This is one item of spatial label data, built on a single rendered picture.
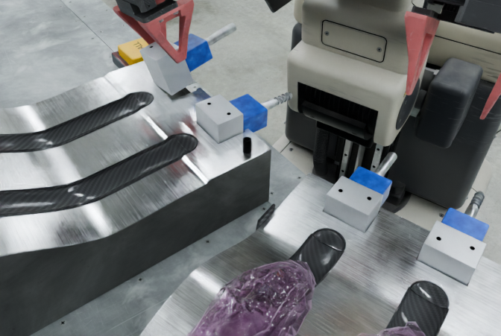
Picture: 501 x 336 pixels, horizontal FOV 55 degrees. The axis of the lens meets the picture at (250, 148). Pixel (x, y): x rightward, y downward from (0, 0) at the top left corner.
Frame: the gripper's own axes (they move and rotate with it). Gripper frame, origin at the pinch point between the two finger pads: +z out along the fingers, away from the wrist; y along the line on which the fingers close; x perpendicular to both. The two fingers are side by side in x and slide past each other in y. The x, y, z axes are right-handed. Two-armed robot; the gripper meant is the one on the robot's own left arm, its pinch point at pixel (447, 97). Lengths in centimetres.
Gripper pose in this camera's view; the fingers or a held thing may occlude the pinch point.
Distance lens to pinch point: 48.7
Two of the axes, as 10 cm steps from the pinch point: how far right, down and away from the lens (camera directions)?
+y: 8.3, 3.7, -4.1
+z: -2.5, 9.2, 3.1
